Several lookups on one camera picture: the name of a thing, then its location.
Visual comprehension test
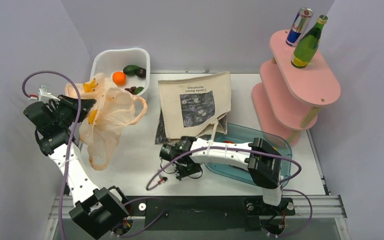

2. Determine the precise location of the orange plastic grocery bag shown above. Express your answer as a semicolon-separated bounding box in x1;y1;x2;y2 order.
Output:
75;73;148;171

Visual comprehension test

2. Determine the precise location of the red grape bunch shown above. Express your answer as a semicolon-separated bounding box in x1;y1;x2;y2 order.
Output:
124;86;144;95

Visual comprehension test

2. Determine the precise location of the canvas tote bag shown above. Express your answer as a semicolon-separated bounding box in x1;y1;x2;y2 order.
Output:
154;71;232;145

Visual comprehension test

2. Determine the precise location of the blue labelled bottle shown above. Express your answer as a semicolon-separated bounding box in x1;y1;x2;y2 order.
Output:
285;7;314;47

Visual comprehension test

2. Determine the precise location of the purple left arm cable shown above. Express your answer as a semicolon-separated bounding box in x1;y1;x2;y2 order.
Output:
21;70;168;240

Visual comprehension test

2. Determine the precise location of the teal plastic tray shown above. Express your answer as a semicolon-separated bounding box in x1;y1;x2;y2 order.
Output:
205;123;293;185

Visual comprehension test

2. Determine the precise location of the white plastic basket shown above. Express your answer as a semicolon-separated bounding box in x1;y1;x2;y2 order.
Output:
90;47;151;100

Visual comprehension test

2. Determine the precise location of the orange fruit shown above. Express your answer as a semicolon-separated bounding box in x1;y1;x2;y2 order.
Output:
112;71;127;87

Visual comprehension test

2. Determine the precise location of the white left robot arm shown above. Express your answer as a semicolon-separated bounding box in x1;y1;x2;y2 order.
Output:
23;94;129;240

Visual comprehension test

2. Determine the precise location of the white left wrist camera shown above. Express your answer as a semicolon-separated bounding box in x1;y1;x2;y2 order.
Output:
28;84;60;103

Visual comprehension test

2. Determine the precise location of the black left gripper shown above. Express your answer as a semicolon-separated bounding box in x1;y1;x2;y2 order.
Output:
53;95;96;128

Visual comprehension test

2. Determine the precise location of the green glass bottle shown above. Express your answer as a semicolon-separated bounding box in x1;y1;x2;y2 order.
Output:
291;15;328;69

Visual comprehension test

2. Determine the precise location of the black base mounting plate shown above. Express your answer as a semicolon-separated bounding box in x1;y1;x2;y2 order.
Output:
96;195;296;232

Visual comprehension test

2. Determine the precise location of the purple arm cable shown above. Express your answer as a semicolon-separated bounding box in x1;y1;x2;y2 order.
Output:
21;70;168;240
145;145;314;239

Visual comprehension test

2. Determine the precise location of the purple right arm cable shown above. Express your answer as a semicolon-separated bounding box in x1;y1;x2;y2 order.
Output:
145;145;314;239

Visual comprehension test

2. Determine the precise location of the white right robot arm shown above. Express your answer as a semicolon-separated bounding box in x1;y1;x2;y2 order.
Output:
159;136;283;215

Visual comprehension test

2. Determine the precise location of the aluminium frame rail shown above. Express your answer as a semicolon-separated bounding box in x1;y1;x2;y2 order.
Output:
286;130;351;240

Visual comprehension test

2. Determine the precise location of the green avocado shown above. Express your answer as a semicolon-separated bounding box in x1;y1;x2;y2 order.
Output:
122;64;140;76

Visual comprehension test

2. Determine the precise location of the pink three-tier shelf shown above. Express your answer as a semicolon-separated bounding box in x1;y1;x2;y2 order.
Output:
251;29;341;146

